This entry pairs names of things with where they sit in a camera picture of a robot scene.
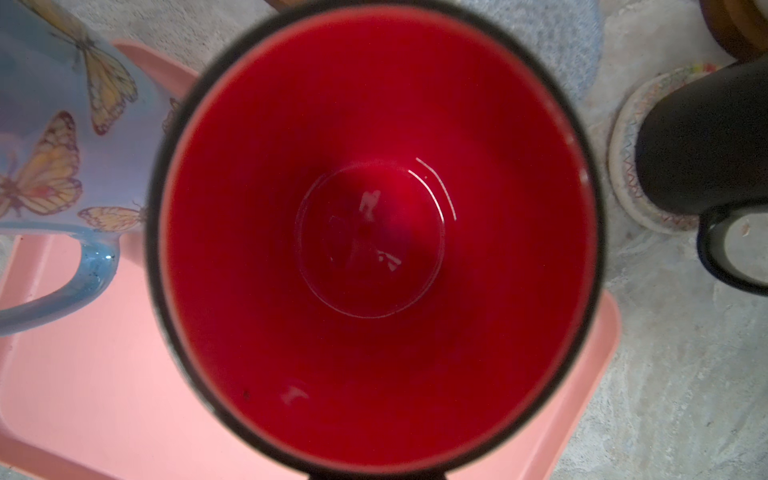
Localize red mug front row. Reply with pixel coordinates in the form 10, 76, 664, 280
145, 1, 606, 479

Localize white lace coaster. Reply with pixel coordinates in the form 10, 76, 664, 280
607, 63, 720, 235

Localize grey felt round coaster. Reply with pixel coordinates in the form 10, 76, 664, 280
453, 0, 603, 104

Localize blue mug yellow inside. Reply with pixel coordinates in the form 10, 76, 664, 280
1, 1, 180, 335

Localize black mug front row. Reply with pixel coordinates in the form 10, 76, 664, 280
635, 57, 767, 296

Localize brown wooden coaster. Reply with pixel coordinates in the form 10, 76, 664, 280
699, 0, 767, 62
265, 0, 312, 12

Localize pink silicone tray mat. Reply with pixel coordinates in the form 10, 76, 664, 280
1, 40, 621, 479

